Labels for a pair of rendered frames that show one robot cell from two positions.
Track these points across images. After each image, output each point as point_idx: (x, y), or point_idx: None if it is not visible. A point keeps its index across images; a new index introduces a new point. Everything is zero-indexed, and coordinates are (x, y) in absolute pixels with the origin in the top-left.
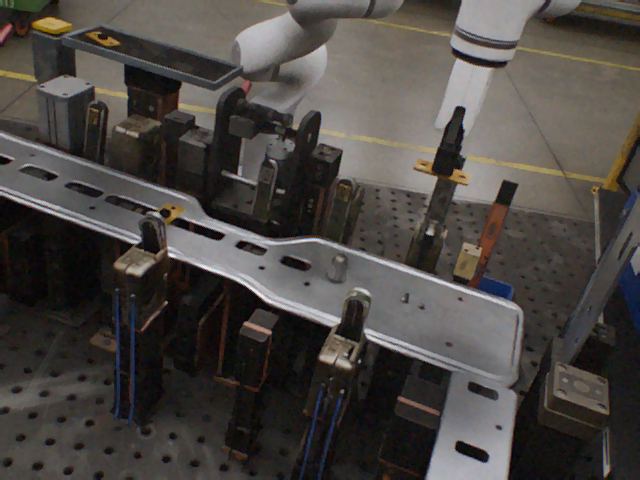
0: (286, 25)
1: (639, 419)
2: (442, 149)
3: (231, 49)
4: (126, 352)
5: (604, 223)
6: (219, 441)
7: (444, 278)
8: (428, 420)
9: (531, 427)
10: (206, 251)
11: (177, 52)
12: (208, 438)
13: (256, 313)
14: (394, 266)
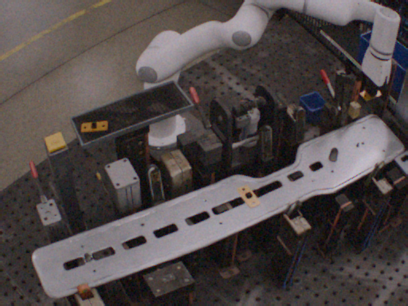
0: (200, 46)
1: None
2: (374, 88)
3: (142, 72)
4: (291, 261)
5: (345, 49)
6: (319, 257)
7: None
8: (405, 182)
9: None
10: (289, 194)
11: (132, 100)
12: (315, 260)
13: (337, 200)
14: (335, 133)
